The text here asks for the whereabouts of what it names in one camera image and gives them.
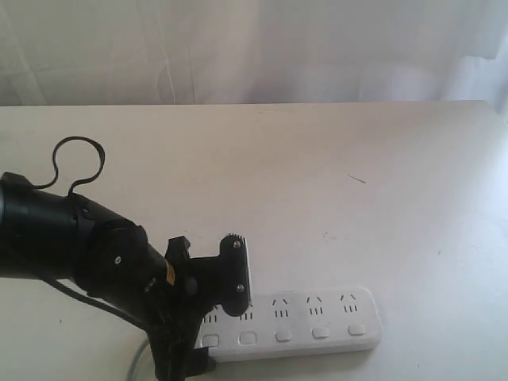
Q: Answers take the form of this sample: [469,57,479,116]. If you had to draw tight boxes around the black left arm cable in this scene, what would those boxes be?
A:
[31,136,107,199]

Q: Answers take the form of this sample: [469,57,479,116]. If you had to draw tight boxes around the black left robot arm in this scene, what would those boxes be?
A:
[1,172,252,380]

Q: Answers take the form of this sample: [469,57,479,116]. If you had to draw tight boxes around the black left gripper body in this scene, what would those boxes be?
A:
[146,236,215,381]

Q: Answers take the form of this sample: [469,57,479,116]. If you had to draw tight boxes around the white five-socket power strip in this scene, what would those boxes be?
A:
[195,287,382,363]

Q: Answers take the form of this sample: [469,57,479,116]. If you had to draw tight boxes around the grey power cord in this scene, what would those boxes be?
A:
[125,336,151,381]

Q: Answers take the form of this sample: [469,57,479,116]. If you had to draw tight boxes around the white sheer curtain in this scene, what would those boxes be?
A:
[1,1,507,110]

